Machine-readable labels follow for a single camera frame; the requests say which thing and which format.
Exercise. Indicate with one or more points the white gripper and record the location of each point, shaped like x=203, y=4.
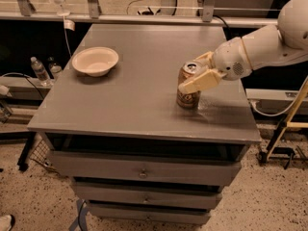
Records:
x=230, y=59

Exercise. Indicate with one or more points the orange soda can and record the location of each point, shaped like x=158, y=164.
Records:
x=191, y=100

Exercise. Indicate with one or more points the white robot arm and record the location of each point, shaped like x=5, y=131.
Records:
x=284, y=43

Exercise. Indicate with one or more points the yellow black stand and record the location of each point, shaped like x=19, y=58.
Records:
x=282, y=127

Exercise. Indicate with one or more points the white paper bowl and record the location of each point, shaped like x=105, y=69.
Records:
x=95, y=61

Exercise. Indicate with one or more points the grey drawer cabinet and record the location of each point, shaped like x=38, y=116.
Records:
x=133, y=111

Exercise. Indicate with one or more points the top grey drawer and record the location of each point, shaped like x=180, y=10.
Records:
x=150, y=169

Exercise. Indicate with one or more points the grey drawer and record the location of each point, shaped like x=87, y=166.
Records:
x=150, y=169
x=110, y=211
x=144, y=196

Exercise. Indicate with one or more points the clear water bottle right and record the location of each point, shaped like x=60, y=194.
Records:
x=54, y=67

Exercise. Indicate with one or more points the clear water bottle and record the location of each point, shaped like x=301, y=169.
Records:
x=54, y=67
x=41, y=72

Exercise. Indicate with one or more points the middle grey drawer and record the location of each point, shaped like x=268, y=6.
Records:
x=144, y=196

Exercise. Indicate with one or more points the clear water bottle left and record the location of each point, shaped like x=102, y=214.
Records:
x=41, y=72

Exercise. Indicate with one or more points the bottom grey drawer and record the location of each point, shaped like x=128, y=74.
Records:
x=110, y=211

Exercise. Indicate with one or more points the white shoe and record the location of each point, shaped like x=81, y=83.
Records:
x=7, y=222

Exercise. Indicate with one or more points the wire mesh basket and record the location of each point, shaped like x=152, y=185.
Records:
x=39, y=155

